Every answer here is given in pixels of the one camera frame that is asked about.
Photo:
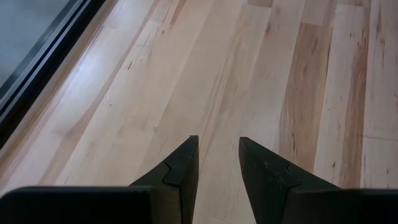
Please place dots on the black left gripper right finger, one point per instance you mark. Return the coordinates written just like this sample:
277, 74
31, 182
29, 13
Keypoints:
280, 199

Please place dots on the black aluminium table frame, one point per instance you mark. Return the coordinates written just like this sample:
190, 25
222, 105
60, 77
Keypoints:
40, 62

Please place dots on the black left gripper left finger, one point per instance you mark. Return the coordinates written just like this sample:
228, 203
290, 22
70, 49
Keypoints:
155, 202

